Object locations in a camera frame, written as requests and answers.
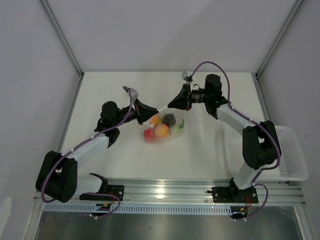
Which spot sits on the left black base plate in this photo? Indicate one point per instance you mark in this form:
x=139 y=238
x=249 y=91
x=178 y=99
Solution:
x=105 y=193

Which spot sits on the white slotted cable duct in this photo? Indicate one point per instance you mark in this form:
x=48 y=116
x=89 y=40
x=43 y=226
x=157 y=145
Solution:
x=132 y=208

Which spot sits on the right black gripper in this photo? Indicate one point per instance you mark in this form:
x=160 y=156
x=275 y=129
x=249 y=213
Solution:
x=182 y=101

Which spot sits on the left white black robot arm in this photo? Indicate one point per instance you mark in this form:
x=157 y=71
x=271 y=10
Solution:
x=58 y=178

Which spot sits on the dark purple fruit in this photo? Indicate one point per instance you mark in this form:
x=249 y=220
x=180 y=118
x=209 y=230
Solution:
x=169 y=120

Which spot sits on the left aluminium corner post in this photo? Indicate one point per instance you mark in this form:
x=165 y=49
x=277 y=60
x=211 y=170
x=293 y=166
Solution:
x=56 y=27

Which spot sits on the clear zip top bag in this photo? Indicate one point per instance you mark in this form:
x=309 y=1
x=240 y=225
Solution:
x=178 y=114

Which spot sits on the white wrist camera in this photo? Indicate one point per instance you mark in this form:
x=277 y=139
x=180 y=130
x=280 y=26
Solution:
x=187 y=76
x=131 y=94

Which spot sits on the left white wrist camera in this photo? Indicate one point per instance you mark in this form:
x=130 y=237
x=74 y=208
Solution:
x=131 y=94

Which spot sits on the aluminium corner post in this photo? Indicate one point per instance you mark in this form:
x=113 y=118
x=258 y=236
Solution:
x=56 y=27
x=281 y=35

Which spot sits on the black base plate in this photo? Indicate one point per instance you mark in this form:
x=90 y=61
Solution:
x=233 y=195
x=105 y=193

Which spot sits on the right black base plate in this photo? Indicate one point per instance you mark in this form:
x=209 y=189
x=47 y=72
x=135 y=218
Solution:
x=233 y=195

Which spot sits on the white perforated plastic basket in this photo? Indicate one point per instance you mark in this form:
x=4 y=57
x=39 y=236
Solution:
x=292 y=167

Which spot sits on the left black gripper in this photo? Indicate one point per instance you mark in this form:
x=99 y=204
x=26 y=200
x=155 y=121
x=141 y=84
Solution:
x=144 y=112

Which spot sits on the aluminium rail frame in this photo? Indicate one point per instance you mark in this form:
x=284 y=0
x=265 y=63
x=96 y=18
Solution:
x=194 y=192

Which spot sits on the green leafy vegetable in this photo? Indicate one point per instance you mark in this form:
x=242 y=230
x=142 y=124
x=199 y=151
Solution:
x=178 y=127

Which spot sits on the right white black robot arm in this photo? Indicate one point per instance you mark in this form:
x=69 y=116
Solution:
x=260 y=145

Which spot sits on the green orange mango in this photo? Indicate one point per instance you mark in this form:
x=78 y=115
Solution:
x=155 y=120

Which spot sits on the right aluminium corner post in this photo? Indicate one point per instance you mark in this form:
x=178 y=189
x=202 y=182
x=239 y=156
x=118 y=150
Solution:
x=281 y=35

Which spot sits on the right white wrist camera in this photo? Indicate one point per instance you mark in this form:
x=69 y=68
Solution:
x=187 y=76

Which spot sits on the red tomato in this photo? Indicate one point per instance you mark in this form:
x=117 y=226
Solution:
x=149 y=135

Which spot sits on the orange peach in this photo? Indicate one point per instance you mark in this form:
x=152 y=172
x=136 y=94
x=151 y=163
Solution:
x=162 y=131

